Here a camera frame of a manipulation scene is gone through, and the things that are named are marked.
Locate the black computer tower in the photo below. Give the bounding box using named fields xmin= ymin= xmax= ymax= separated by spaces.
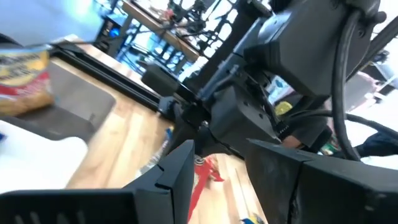
xmin=93 ymin=17 xmax=127 ymax=58

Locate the dark grey plastic bin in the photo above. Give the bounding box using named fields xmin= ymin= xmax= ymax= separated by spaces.
xmin=0 ymin=60 xmax=116 ymax=142

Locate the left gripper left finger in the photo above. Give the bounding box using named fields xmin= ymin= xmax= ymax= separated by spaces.
xmin=0 ymin=139 xmax=195 ymax=224

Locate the red Maruchan ramen packet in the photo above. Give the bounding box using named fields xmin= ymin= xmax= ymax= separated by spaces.
xmin=138 ymin=126 xmax=225 ymax=222

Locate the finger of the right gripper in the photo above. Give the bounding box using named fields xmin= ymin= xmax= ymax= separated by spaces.
xmin=174 ymin=107 xmax=231 ymax=156
xmin=158 ymin=96 xmax=187 ymax=124

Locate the wooden background table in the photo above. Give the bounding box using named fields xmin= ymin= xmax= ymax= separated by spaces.
xmin=123 ymin=0 xmax=201 ymax=63

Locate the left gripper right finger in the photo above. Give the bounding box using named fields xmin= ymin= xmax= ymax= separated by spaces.
xmin=245 ymin=139 xmax=398 ymax=224

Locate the person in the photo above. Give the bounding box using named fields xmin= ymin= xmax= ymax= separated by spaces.
xmin=281 ymin=101 xmax=335 ymax=155

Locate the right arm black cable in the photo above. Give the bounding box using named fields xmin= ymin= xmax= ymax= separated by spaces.
xmin=331 ymin=7 xmax=398 ymax=162

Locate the black aluminium table frame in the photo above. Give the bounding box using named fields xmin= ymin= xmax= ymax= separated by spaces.
xmin=51 ymin=42 xmax=162 ymax=111

